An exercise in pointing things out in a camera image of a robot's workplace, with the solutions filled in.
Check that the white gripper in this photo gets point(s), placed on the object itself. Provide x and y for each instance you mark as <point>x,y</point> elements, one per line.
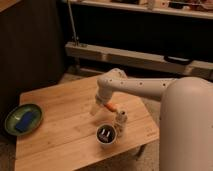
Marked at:
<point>100,101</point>

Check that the small white bottle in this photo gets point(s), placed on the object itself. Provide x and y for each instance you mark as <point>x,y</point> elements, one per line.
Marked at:
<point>120,121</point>

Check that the wooden shelf with clutter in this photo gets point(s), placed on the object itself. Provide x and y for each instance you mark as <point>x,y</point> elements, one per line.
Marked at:
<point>148,7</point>

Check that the bamboo folding table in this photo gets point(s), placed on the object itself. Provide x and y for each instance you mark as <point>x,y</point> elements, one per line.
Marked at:
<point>66,139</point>

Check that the dark wooden cabinet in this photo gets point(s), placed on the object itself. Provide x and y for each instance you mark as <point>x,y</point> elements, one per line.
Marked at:
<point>31,49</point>

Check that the metal pole stand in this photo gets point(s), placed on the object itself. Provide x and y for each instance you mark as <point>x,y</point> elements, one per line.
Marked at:
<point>72,20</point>

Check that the orange pepper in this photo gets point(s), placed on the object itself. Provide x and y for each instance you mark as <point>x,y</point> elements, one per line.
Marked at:
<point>111,107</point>

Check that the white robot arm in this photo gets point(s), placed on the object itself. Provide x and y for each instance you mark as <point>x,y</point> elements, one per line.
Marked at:
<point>186,116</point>

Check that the white cup with dark contents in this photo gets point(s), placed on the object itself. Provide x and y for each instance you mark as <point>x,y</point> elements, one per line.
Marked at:
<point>106,134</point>

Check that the green ceramic plate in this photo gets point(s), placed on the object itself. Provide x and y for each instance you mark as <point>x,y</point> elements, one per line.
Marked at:
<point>15,115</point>

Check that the blue sponge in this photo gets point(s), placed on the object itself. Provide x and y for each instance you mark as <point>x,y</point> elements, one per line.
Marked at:
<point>23,124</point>

